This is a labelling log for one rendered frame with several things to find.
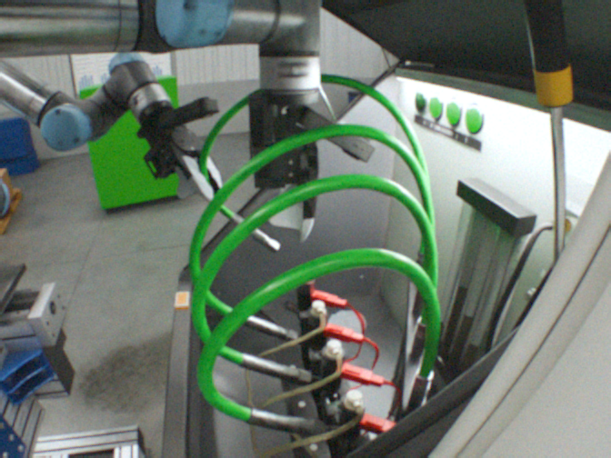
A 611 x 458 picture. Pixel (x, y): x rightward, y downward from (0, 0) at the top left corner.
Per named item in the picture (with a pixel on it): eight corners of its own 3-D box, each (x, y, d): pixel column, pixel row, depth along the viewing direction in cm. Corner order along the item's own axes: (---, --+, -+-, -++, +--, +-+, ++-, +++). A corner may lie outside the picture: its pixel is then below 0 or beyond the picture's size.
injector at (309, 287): (285, 365, 67) (281, 276, 58) (311, 362, 68) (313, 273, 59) (288, 376, 65) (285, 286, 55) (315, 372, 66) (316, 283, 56)
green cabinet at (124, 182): (178, 176, 451) (168, 74, 392) (189, 199, 382) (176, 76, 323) (106, 190, 414) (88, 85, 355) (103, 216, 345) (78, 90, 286)
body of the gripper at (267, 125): (250, 174, 52) (246, 90, 46) (310, 170, 53) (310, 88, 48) (255, 194, 45) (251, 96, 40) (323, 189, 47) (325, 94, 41)
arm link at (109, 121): (55, 124, 58) (91, 84, 56) (79, 114, 68) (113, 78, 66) (82, 153, 62) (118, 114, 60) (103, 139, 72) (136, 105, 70)
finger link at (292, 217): (268, 243, 53) (265, 183, 49) (309, 240, 54) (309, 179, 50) (271, 254, 50) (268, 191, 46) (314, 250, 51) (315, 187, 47)
